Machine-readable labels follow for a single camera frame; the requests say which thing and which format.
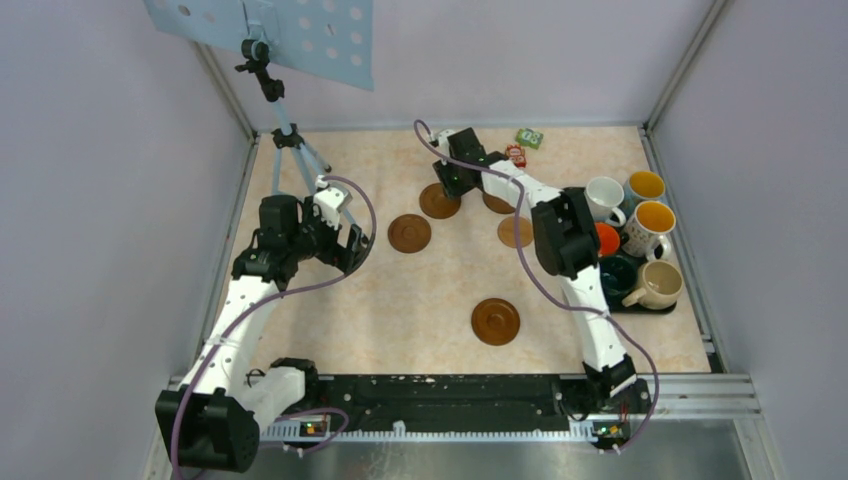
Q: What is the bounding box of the black serving tray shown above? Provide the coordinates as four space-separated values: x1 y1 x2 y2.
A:
563 185 679 317

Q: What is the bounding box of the brown ridged coaster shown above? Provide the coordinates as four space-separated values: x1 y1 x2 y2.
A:
387 214 432 254
471 298 521 346
419 183 461 219
482 193 515 215

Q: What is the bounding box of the beige ceramic mug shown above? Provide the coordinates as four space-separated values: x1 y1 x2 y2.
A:
622 260 684 311

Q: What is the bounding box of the orange glass cup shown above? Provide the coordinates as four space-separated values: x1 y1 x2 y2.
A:
595 222 621 257

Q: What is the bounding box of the light blue tripod stand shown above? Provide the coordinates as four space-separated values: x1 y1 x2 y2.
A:
235 38 370 244

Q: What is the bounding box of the brown ridged coaster front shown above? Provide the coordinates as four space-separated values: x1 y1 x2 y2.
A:
471 298 521 346

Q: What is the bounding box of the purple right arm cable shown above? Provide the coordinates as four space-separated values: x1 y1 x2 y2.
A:
413 119 661 452

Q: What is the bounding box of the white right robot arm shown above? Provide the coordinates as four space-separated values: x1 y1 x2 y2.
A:
414 120 655 412

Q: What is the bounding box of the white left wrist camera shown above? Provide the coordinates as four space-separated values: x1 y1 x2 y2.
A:
313 176 351 218

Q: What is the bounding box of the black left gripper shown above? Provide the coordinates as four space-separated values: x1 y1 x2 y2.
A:
287 196 366 273

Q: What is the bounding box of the green owl toy block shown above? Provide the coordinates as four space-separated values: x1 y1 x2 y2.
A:
515 128 544 150

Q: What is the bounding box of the dark teal glass cup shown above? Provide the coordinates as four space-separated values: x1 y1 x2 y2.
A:
599 255 638 311

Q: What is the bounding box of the light wood coaster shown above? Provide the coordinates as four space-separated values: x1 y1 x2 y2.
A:
497 216 534 249

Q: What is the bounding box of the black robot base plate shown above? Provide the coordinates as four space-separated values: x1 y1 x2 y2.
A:
258 374 654 435

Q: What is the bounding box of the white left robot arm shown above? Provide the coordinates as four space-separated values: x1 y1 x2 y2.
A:
155 186 369 477

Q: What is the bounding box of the patterned white mug yellow inside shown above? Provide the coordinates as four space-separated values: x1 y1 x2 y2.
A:
621 201 676 261

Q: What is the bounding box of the red owl toy block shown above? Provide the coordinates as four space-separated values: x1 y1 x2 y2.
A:
504 144 527 169

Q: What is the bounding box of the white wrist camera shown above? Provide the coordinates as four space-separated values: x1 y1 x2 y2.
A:
313 176 351 218
430 129 456 157

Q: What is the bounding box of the white ceramic mug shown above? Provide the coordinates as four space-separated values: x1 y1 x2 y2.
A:
584 176 627 228

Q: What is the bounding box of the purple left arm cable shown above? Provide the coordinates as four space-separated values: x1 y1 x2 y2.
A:
169 176 378 480

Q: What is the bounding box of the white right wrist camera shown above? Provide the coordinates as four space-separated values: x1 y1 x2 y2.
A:
430 129 456 157

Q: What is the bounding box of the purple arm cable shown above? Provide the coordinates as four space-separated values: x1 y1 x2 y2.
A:
413 119 661 452
169 176 378 480

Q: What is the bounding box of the light blue perforated board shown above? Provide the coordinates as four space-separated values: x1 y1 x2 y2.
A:
145 0 374 91

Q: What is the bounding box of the blue mug yellow inside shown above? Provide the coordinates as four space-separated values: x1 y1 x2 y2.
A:
620 171 666 216

